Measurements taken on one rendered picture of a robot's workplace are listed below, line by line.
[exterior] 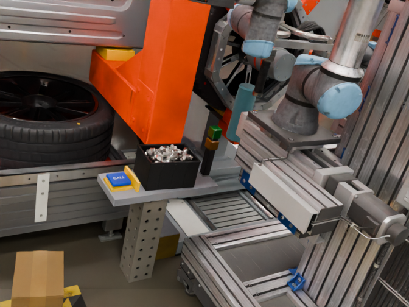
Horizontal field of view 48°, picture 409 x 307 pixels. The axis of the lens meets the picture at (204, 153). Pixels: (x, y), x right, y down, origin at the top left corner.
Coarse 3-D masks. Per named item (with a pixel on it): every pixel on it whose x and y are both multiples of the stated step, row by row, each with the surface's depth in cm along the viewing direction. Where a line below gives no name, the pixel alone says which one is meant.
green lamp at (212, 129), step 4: (212, 128) 173; (216, 128) 173; (220, 128) 174; (208, 132) 175; (212, 132) 172; (216, 132) 172; (220, 132) 174; (212, 136) 173; (216, 136) 174; (220, 136) 175
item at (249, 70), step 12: (288, 24) 223; (240, 36) 210; (240, 48) 219; (288, 48) 230; (228, 60) 215; (240, 60) 217; (240, 72) 247; (252, 72) 244; (228, 84) 220; (252, 84) 237
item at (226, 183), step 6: (228, 174) 248; (234, 174) 250; (216, 180) 243; (222, 180) 240; (228, 180) 242; (234, 180) 245; (222, 186) 242; (228, 186) 245; (234, 186) 247; (240, 186) 250; (210, 192) 240; (216, 192) 242; (180, 198) 230
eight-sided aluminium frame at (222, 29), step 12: (300, 0) 204; (300, 12) 207; (216, 24) 194; (228, 24) 190; (216, 36) 195; (228, 36) 193; (216, 48) 195; (216, 60) 196; (204, 72) 203; (216, 72) 199; (216, 84) 203; (276, 84) 229; (228, 96) 210; (264, 96) 228; (276, 96) 226; (228, 108) 217; (264, 108) 226
